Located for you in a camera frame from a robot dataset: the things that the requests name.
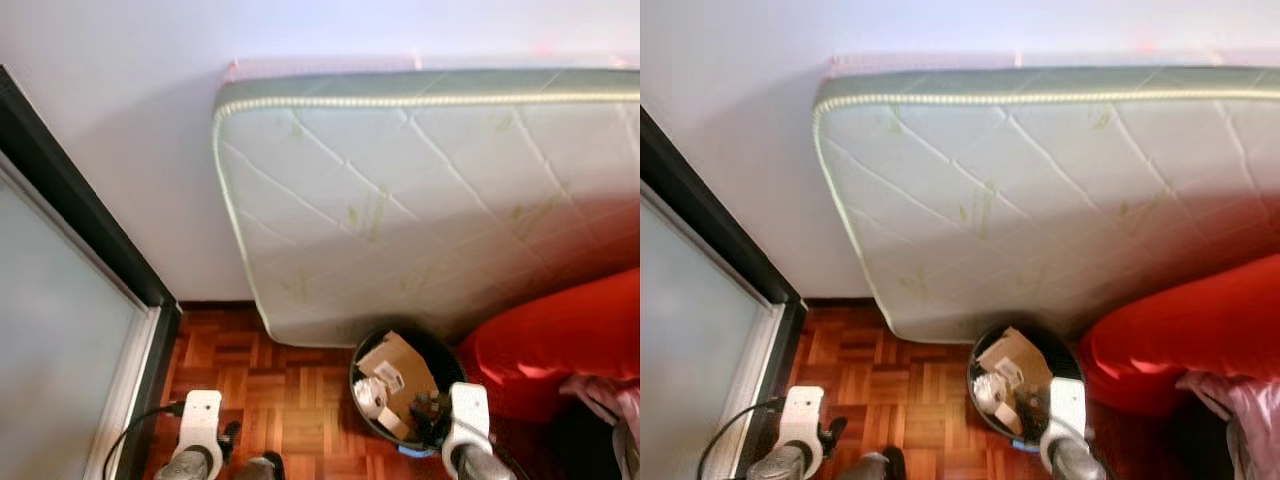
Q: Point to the pink cartoon print quilt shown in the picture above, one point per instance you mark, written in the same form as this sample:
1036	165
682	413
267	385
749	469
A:
1230	395
610	395

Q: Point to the silver left robot leg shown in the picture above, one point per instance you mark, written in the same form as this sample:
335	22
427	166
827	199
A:
868	465
258	468

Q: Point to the white crumpled paper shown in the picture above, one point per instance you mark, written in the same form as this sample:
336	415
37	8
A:
990	392
372	395

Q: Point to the brown cardboard piece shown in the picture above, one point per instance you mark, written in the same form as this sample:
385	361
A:
1015	358
400	365

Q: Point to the black round waste bin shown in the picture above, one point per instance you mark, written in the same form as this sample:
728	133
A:
445	350
1062	350

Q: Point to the red folded fabric mattress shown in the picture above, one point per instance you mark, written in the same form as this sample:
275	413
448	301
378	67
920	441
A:
1180	330
560	330

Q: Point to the pink thin panel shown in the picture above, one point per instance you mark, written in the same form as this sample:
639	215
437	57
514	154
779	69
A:
1000	62

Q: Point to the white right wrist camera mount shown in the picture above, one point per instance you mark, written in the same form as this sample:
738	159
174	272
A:
1067	410
468	415

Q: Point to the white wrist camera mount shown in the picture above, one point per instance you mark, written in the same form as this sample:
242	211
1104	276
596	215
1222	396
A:
468	415
1067	410
803	415
200	420

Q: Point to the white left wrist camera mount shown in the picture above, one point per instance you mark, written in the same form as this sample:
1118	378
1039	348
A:
803	415
200	420

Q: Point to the frosted glass door black frame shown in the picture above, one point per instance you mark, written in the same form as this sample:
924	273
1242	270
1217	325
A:
690	350
60	330

